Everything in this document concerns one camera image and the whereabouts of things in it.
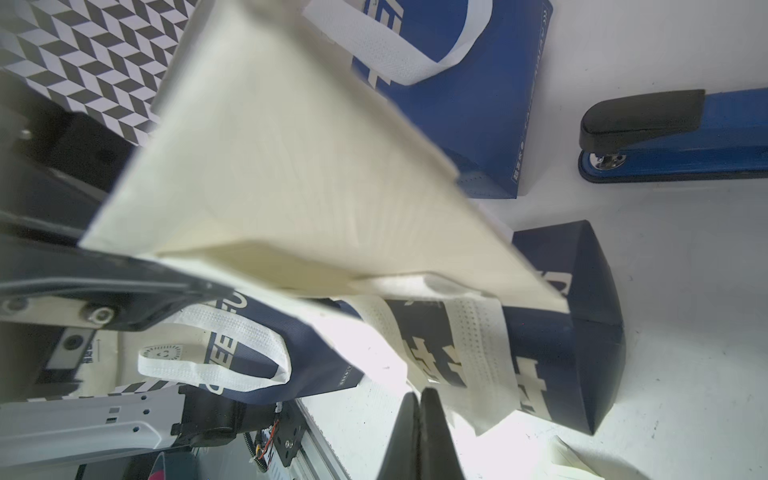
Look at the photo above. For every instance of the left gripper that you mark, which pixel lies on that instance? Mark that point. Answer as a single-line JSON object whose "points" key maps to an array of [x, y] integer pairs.
{"points": [[57, 167]]}

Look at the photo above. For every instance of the flat navy tote bag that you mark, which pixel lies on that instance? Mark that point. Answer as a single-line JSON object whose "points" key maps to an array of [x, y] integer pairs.
{"points": [[236, 348]]}

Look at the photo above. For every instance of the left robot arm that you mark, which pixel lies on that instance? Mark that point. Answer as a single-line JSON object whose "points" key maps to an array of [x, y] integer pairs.
{"points": [[67, 429]]}

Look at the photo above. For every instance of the royal blue tote bag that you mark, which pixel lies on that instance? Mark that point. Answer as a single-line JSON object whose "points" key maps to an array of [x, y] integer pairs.
{"points": [[462, 72]]}

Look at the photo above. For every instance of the navy bag with white handles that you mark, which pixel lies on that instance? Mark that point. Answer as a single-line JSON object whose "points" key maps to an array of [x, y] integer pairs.
{"points": [[486, 360]]}

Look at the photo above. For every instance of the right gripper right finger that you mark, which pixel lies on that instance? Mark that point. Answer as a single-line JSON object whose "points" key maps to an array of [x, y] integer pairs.
{"points": [[438, 459]]}

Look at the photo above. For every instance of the blue black stapler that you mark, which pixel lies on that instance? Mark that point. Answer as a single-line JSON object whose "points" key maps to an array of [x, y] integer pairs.
{"points": [[680, 135]]}

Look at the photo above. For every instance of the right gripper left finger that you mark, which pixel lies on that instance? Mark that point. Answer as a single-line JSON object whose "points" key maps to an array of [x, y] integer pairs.
{"points": [[401, 460]]}

